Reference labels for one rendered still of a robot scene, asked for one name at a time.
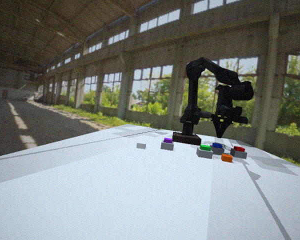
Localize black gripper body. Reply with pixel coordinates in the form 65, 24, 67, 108
198, 99, 248, 124

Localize orange block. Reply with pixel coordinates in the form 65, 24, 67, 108
221, 154, 233, 163

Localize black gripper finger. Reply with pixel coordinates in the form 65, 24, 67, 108
219, 121, 233, 139
211, 120, 222, 138

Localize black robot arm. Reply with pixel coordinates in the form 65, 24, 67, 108
180, 57, 254, 137

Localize purple button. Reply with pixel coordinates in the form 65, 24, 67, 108
160, 138, 174, 151

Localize red button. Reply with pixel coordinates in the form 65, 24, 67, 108
230, 146, 247, 159

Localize green button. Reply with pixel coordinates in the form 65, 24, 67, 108
196, 144, 214, 159

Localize blue button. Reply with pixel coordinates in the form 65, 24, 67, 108
209, 143, 225, 155

